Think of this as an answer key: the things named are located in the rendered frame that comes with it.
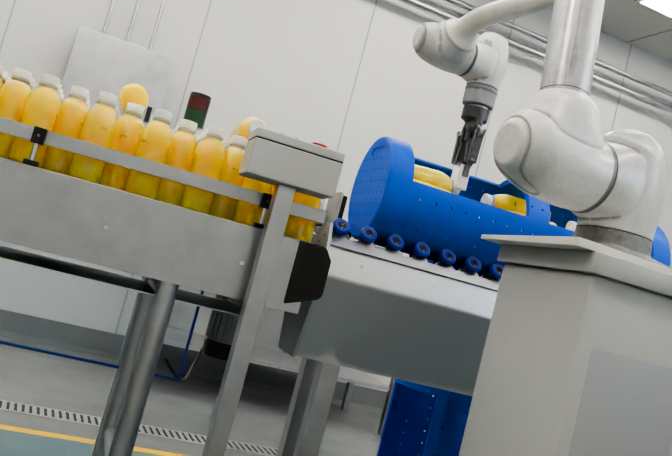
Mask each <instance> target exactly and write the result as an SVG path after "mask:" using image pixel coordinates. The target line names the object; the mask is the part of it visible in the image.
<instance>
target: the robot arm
mask: <svg viewBox="0 0 672 456"><path fill-rule="evenodd" d="M604 1H605V0H498V1H495V2H491V3H488V4H486V5H483V6H480V7H478V8H476V9H474V10H472V11H471V12H469V13H467V14H466V15H464V16H463V17H461V18H460V19H457V18H450V19H448V20H447V21H443V22H439V23H436V22H428V23H424V24H422V25H421V26H419V27H418V28H417V30H416V31H415V33H414V36H413V42H412V44H413V48H414V50H415V53H416V54H417V55H418V56H419V57H420V58H421V59H422V60H424V61H425V62H427V63H428V64H430V65H432V66H434V67H436V68H438V69H440V70H442V71H445V72H448V73H452V74H456V75H458V76H460V77H461V78H463V79H464V80H465V81H467V83H466V86H465V91H464V95H463V99H462V104H463V105H464V107H463V110H462V114H461V119H462V120H464V122H465V124H464V126H463V128H462V131H461V132H460V131H458V132H457V135H456V143H455V147H454V151H453V156H452V160H451V164H453V166H454V167H453V171H452V174H451V180H454V181H457V182H456V186H455V188H456V189H459V190H462V191H466V187H467V183H468V179H469V175H470V171H471V167H472V166H473V163H474V164H476V162H477V159H478V155H479V151H480V148H481V144H482V140H483V137H484V135H485V132H486V129H484V128H482V125H485V124H487V122H488V118H489V114H490V112H489V111H492V110H493V109H494V105H495V101H496V97H497V94H498V89H499V87H500V85H501V84H502V82H503V79H504V76H505V72H506V68H507V62H508V42H507V40H506V39H505V38H504V37H503V36H501V35H499V34H497V33H493V32H486V33H483V34H482V35H481V36H479V37H478V39H477V40H476V35H477V34H478V33H479V32H480V31H481V30H483V29H484V28H486V27H488V26H490V25H493V24H496V23H500V22H504V21H508V20H512V19H516V18H520V17H524V16H528V15H532V14H537V13H541V12H545V11H549V10H553V13H552V19H551V25H550V31H549V37H548V43H547V49H546V55H545V60H544V66H543V72H542V78H541V84H540V90H539V91H538V92H536V93H535V94H534V95H532V96H531V97H530V98H529V99H527V100H526V101H525V103H524V105H523V108H522V110H519V111H517V112H515V113H514V114H512V115H511V116H510V117H508V118H507V119H506V120H505V121H504V122H503V124H502V125H501V127H500V128H499V130H498V132H497V134H496V136H495V139H494V144H493V156H494V161H495V164H496V166H497V168H498V169H499V171H500V172H501V173H502V175H503V176H504V177H505V178H506V179H507V180H508V181H509V182H510V183H512V184H513V185H514V186H515V187H517V188H518V189H520V190H521V191H523V192H524V193H526V194H528V195H530V196H532V197H534V198H536V199H538V200H541V201H543V202H546V203H548V204H551V205H554V206H557V207H560V208H564V209H568V210H570V211H571V212H572V213H573V214H574V215H576V216H578V219H577V224H576V229H575V232H574V235H573V237H581V238H584V239H587V240H590V241H593V242H595V243H598V244H601V245H604V246H607V247H610V248H613V249H616V250H618V251H621V252H624V253H627V254H630V255H633V256H636V257H639V258H641V259H644V260H647V261H650V262H653V263H656V264H659V265H662V266H664V267H667V268H670V269H672V268H671V267H669V266H666V265H664V264H662V263H660V262H658V261H656V260H654V259H652V258H651V250H652V243H653V239H654V235H655V232H656V229H657V226H658V223H659V219H660V215H661V211H662V206H663V201H664V195H665V188H666V179H667V170H666V162H665V157H664V153H663V150H662V148H661V146H660V145H659V144H658V143H657V141H656V140H655V139H654V138H653V137H651V136H650V135H648V134H645V133H643V132H640V131H636V130H629V129H621V130H616V131H610V132H608V133H606V134H604V135H603V130H602V125H601V120H600V111H599V109H598V107H597V106H596V104H595V103H594V102H593V101H592V99H591V98H590V94H591V87H592V81H593V74H594V67H595V61H596V54H597V48H598V41H599V34H600V28H601V21H602V15H603V8H604Z"/></svg>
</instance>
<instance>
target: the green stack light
mask: <svg viewBox="0 0 672 456"><path fill-rule="evenodd" d="M206 116H207V113H205V112H203V111H201V110H198V109H194V108H186V110H185V113H184V117H183V119H186V120H190V121H193V122H195V123H197V130H203V127H204V124H205V120H206Z"/></svg>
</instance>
